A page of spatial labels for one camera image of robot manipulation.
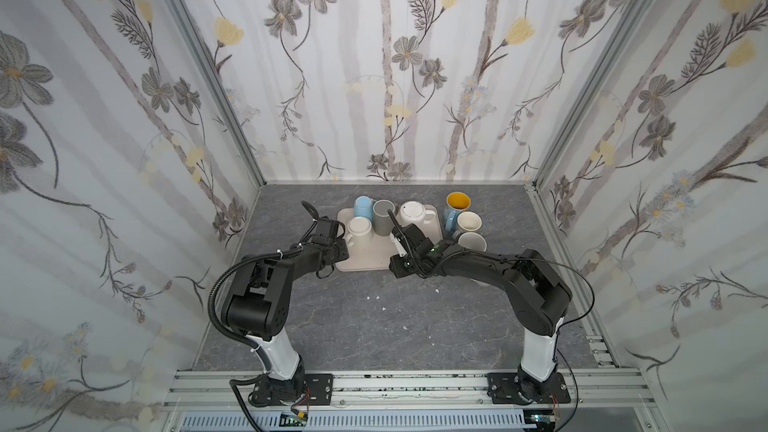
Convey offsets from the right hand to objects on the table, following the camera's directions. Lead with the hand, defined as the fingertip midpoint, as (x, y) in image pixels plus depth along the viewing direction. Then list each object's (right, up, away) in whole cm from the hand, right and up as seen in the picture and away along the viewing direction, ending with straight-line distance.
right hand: (386, 257), depth 91 cm
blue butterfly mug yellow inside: (+24, +17, +11) cm, 32 cm away
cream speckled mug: (+28, +5, +3) cm, 28 cm away
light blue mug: (-8, +16, +11) cm, 21 cm away
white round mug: (+9, +14, +11) cm, 20 cm away
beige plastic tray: (-2, -1, +7) cm, 8 cm away
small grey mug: (+28, +11, +10) cm, 32 cm away
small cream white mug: (-9, +8, +6) cm, 13 cm away
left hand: (-17, +4, +8) cm, 19 cm away
